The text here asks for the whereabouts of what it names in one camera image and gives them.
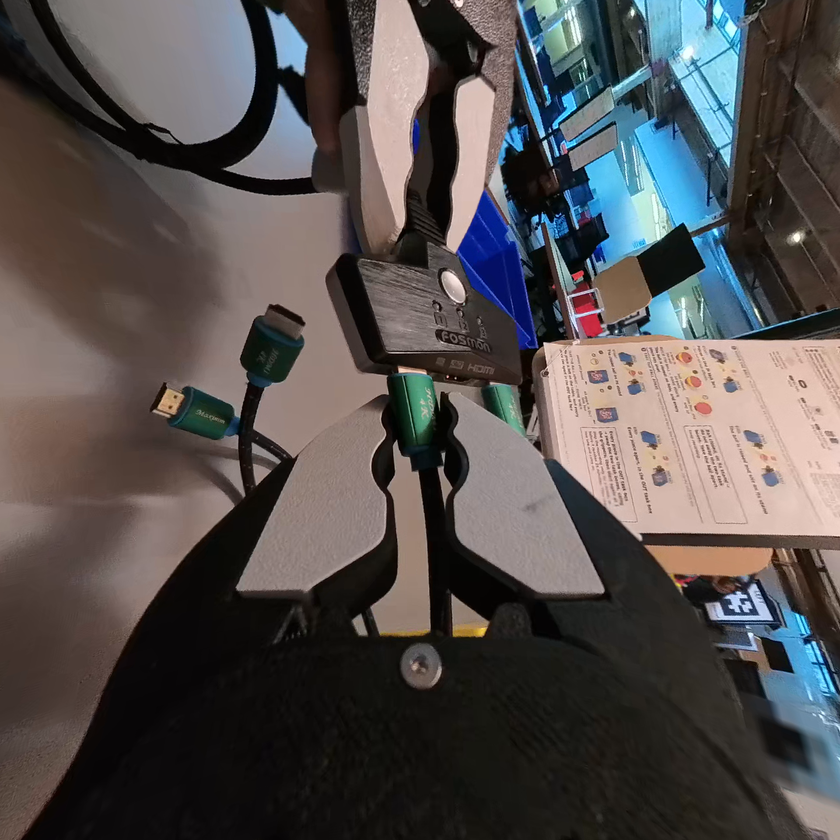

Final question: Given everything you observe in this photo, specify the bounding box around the black video switch box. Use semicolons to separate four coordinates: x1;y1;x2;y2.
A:
325;190;525;387

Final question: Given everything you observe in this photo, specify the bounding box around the person's left hand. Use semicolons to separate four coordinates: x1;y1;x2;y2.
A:
303;0;359;158

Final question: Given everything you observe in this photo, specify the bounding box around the printed instruction sheet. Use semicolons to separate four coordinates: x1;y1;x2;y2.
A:
542;338;840;540

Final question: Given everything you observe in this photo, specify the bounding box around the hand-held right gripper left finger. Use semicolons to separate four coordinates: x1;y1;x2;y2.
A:
235;394;399;601

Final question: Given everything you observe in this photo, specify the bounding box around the blue plastic bin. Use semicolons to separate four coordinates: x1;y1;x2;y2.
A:
455;189;537;350

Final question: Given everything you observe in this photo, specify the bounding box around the black white marker tag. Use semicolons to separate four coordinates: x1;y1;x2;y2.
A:
702;579;784;633

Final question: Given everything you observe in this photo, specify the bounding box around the yellow plastic bin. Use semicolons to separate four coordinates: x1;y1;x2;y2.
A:
376;623;488;639

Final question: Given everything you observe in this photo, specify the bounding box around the wooden shelving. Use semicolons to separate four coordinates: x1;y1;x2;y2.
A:
727;0;840;322

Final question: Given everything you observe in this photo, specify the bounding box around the thick black cable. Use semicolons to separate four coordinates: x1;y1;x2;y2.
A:
0;0;330;196

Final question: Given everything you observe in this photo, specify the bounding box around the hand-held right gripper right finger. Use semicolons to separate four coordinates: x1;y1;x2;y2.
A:
441;390;606;601

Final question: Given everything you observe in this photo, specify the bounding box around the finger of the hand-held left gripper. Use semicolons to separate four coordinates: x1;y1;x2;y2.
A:
433;72;499;256
336;0;432;258

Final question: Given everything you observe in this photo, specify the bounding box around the tan and black board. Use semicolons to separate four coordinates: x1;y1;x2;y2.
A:
592;222;707;324

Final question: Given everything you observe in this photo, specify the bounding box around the grey desk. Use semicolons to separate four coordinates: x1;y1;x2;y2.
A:
0;0;547;840

